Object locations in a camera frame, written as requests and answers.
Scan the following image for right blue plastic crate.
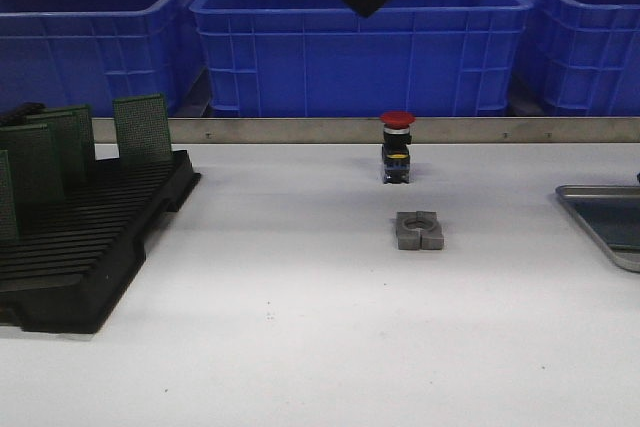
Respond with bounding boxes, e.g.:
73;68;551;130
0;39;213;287
514;0;639;117

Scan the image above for silver metal tray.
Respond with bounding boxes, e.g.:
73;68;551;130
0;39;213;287
556;185;639;274

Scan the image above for green perforated board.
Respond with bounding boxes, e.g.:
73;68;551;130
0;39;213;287
571;199;639;251

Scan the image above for black slotted board rack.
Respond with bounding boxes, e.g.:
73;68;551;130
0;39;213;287
1;150;201;334

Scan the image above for centre blue plastic crate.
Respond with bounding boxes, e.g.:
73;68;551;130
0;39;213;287
191;0;531;118

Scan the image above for grey metal clamp block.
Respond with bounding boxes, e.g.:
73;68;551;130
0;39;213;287
395;211;445;251

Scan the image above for rear right green board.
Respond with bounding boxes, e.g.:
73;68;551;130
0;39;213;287
112;93;173;166

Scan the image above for rear left green board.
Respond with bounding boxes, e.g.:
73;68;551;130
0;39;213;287
43;104;96;178

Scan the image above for red emergency stop button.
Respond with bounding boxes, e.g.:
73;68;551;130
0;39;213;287
380;111;416;184

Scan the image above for dark green left board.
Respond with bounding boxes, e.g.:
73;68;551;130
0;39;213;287
1;123;65;207

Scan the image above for blue plastic crate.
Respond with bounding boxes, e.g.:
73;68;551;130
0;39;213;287
514;0;639;117
191;0;531;118
1;0;203;117

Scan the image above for leftmost edge green board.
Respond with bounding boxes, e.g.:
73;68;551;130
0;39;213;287
0;150;19;243

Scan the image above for left blue plastic crate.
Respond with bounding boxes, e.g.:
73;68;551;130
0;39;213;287
1;0;203;117

